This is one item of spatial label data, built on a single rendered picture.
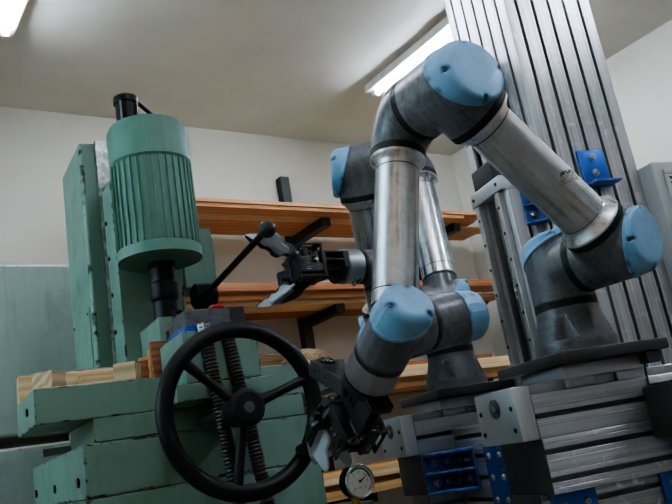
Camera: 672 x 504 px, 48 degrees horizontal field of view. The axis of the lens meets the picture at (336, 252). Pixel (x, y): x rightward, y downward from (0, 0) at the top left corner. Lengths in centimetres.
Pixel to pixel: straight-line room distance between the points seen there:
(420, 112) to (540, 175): 22
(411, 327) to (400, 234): 27
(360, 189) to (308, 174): 307
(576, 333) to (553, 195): 26
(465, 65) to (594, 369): 58
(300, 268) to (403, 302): 55
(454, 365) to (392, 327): 88
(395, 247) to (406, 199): 9
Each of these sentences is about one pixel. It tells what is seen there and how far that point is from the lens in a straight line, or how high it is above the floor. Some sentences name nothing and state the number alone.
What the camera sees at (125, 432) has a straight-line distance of 137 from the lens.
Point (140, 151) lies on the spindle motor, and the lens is 162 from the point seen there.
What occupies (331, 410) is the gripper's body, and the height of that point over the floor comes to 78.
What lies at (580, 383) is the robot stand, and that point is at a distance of 139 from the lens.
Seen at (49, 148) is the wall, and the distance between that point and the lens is 423.
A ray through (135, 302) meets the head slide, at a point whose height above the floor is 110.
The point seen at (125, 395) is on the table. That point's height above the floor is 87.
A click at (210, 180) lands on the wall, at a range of 447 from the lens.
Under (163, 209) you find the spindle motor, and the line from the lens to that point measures 158.
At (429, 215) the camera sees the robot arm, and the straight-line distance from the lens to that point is 168.
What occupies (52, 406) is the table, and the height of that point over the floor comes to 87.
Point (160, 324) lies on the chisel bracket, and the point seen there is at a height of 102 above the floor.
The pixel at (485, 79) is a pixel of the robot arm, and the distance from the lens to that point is 121.
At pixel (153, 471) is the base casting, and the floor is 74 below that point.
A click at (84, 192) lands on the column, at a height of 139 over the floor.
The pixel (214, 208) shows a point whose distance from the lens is 384.
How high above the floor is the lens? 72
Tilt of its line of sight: 15 degrees up
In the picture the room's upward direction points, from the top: 10 degrees counter-clockwise
